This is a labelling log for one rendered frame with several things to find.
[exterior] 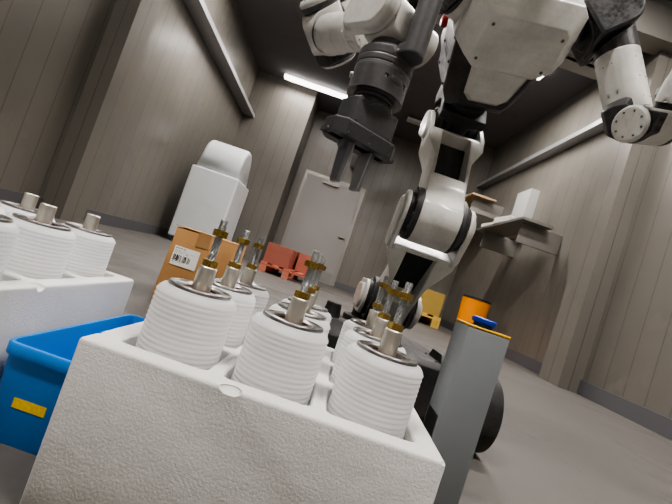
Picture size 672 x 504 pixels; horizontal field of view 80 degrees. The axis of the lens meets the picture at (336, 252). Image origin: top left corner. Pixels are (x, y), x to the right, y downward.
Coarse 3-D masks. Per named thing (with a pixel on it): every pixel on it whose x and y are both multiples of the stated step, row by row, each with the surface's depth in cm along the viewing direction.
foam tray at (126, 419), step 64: (64, 384) 40; (128, 384) 40; (192, 384) 40; (320, 384) 52; (64, 448) 40; (128, 448) 40; (192, 448) 40; (256, 448) 40; (320, 448) 40; (384, 448) 40
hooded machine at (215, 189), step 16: (208, 144) 563; (224, 144) 572; (208, 160) 556; (224, 160) 558; (240, 160) 560; (192, 176) 548; (208, 176) 548; (224, 176) 549; (240, 176) 568; (192, 192) 547; (208, 192) 548; (224, 192) 548; (240, 192) 579; (192, 208) 546; (208, 208) 547; (224, 208) 548; (240, 208) 610; (192, 224) 545; (208, 224) 546
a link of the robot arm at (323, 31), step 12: (312, 12) 79; (324, 12) 77; (336, 12) 73; (312, 24) 77; (324, 24) 73; (336, 24) 70; (312, 36) 77; (324, 36) 73; (336, 36) 71; (312, 48) 80; (324, 48) 76; (336, 48) 74; (348, 48) 71; (324, 60) 82; (336, 60) 82
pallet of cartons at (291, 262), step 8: (272, 248) 550; (280, 248) 550; (288, 248) 550; (264, 256) 549; (272, 256) 549; (280, 256) 549; (288, 256) 549; (296, 256) 609; (304, 256) 603; (264, 264) 546; (272, 264) 545; (280, 264) 549; (288, 264) 550; (296, 264) 603; (288, 272) 544; (296, 272) 548; (304, 272) 602
